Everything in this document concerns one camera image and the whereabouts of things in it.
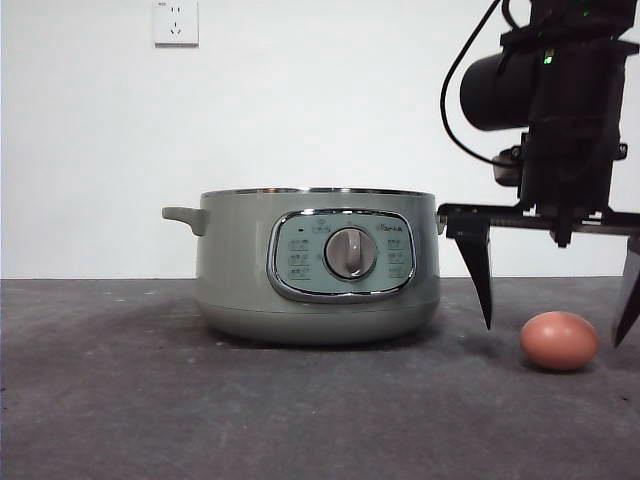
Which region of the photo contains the brown egg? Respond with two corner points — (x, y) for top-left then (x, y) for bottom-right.
(519, 310), (600, 372)

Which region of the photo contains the pale green electric pot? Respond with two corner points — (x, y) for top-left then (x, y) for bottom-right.
(160, 187), (446, 346)

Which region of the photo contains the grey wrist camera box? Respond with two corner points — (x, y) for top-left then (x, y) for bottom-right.
(491, 146), (526, 187)

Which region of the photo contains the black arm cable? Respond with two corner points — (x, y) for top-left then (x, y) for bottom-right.
(439, 0), (506, 166)

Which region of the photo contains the white wall socket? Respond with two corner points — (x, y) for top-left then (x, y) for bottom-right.
(153, 0), (200, 49)

